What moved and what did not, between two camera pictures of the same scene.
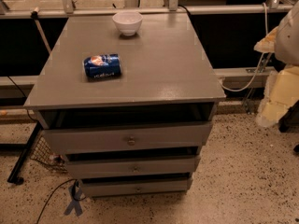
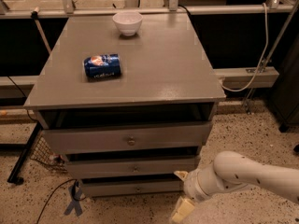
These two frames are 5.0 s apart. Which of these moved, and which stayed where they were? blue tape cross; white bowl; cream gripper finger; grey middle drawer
Moved: cream gripper finger
Stayed: blue tape cross; white bowl; grey middle drawer
